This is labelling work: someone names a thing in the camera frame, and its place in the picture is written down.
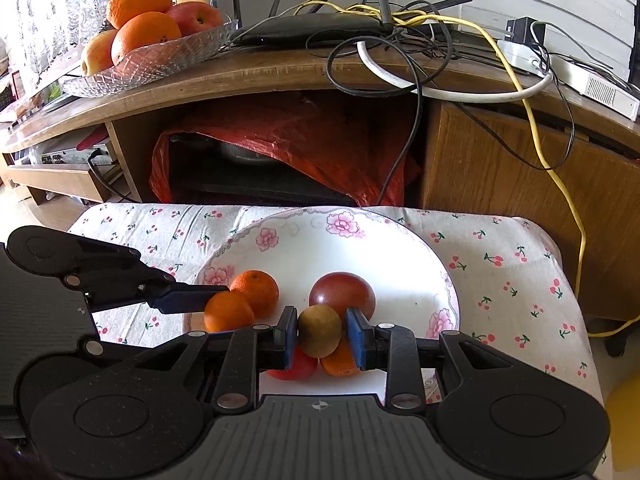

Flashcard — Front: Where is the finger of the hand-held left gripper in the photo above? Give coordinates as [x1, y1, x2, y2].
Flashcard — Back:
[81, 335, 145, 369]
[60, 234, 232, 316]

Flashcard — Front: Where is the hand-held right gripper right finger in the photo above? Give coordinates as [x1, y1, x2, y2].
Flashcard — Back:
[345, 306, 506, 409]

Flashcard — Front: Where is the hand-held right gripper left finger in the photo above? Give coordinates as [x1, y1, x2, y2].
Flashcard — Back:
[127, 305, 299, 409]

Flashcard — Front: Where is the small mandarin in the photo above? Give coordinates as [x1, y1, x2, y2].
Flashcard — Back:
[320, 337, 362, 378]
[204, 291, 256, 333]

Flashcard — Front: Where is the small red tomato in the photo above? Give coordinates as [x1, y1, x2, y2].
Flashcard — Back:
[267, 345, 318, 381]

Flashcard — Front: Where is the brown longan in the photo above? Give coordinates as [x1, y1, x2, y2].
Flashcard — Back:
[297, 304, 344, 359]

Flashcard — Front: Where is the large dark red tomato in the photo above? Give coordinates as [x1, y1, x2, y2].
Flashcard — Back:
[308, 271, 377, 321]

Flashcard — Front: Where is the large mandarin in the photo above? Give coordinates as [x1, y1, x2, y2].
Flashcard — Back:
[230, 270, 280, 318]

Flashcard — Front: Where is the floral white bowl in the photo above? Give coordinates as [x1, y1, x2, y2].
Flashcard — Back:
[195, 206, 461, 406]

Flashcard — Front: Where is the cherry print tablecloth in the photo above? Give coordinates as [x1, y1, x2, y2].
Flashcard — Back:
[65, 202, 608, 480]

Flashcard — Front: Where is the metal pot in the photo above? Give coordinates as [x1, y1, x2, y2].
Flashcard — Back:
[215, 139, 287, 167]

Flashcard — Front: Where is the silver media player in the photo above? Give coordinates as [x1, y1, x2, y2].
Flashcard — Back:
[29, 137, 115, 167]

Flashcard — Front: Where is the red plastic bag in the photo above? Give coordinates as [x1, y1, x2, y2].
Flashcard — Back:
[150, 102, 421, 207]

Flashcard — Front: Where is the wooden television stand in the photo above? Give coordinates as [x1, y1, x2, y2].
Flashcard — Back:
[0, 45, 640, 321]

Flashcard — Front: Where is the glass fruit dish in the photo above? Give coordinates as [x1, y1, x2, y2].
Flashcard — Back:
[61, 12, 240, 98]

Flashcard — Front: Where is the yellow red apple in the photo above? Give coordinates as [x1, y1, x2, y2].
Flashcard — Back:
[81, 29, 119, 76]

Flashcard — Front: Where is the large orange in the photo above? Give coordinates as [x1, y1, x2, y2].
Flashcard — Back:
[106, 0, 173, 30]
[111, 11, 182, 66]

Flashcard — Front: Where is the yellow waste bin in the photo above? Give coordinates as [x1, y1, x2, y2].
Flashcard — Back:
[604, 374, 640, 472]

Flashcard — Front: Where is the black router with antennas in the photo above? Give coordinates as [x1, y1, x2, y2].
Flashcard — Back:
[232, 0, 473, 48]

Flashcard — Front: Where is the white lace cloth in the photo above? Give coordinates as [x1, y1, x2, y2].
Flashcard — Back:
[10, 0, 123, 80]

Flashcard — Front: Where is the white power strip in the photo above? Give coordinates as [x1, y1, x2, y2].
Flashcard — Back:
[496, 39, 553, 75]

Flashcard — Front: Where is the white modem box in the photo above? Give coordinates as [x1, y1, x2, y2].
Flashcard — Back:
[547, 57, 640, 122]

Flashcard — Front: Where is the black power adapter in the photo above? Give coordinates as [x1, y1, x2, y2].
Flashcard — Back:
[506, 16, 546, 46]

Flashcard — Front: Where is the black media player cable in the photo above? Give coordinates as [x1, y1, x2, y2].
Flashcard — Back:
[87, 152, 143, 204]

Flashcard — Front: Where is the thick white cable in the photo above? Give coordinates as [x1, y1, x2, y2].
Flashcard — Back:
[356, 40, 553, 104]

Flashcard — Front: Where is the yellow cable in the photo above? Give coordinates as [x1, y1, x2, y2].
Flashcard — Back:
[292, 2, 640, 338]

